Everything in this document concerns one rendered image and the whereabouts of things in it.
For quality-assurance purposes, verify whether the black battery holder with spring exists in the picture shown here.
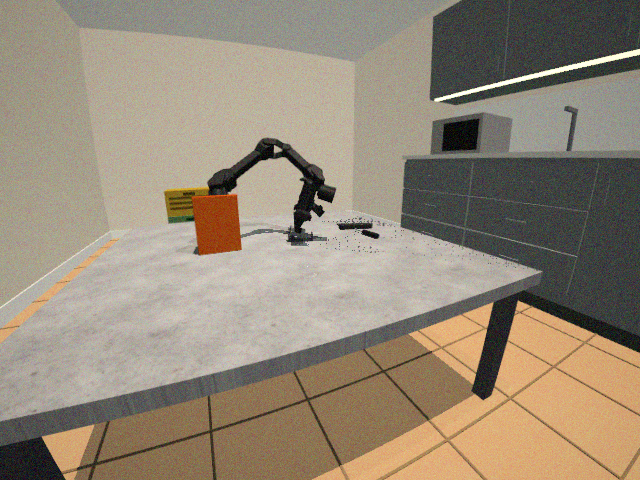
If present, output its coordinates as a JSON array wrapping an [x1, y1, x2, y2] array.
[[288, 232, 313, 242]]

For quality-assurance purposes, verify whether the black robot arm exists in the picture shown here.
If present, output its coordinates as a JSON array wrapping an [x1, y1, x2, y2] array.
[[207, 137, 336, 217]]

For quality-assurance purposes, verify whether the black-handled screwdriver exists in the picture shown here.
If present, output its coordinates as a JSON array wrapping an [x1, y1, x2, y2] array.
[[355, 229, 380, 239]]

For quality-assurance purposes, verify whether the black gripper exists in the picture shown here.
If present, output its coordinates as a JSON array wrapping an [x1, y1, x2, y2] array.
[[293, 193, 314, 233]]

